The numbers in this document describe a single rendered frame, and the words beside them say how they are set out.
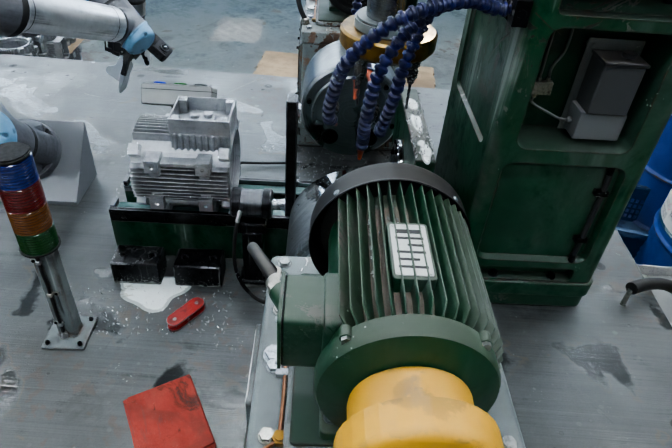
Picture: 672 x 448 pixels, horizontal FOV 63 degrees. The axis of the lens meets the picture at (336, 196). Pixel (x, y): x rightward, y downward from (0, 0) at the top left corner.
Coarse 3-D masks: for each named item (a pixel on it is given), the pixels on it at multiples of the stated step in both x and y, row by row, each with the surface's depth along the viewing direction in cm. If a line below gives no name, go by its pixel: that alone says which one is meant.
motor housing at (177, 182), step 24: (144, 120) 112; (144, 144) 110; (168, 144) 111; (168, 168) 109; (192, 168) 109; (216, 168) 110; (144, 192) 113; (168, 192) 112; (192, 192) 112; (216, 192) 113
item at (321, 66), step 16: (336, 48) 137; (320, 64) 134; (304, 80) 141; (320, 80) 130; (352, 80) 129; (384, 80) 130; (304, 96) 133; (320, 96) 132; (352, 96) 132; (384, 96) 132; (304, 112) 135; (320, 112) 134; (336, 112) 131; (352, 112) 134; (320, 128) 137; (336, 128) 137; (352, 128) 137; (320, 144) 140; (336, 144) 140; (352, 144) 140; (368, 144) 139
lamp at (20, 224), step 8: (40, 208) 87; (48, 208) 89; (8, 216) 86; (16, 216) 85; (24, 216) 85; (32, 216) 86; (40, 216) 87; (48, 216) 89; (16, 224) 86; (24, 224) 86; (32, 224) 87; (40, 224) 88; (48, 224) 89; (16, 232) 88; (24, 232) 87; (32, 232) 87; (40, 232) 88
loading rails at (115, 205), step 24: (120, 216) 118; (144, 216) 118; (168, 216) 118; (192, 216) 118; (216, 216) 118; (120, 240) 122; (144, 240) 122; (168, 240) 122; (192, 240) 122; (216, 240) 123; (240, 240) 123; (264, 240) 123
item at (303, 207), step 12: (324, 180) 93; (312, 192) 93; (300, 204) 94; (312, 204) 90; (300, 216) 91; (288, 228) 97; (300, 228) 88; (288, 240) 92; (300, 240) 85; (288, 252) 88; (300, 252) 83
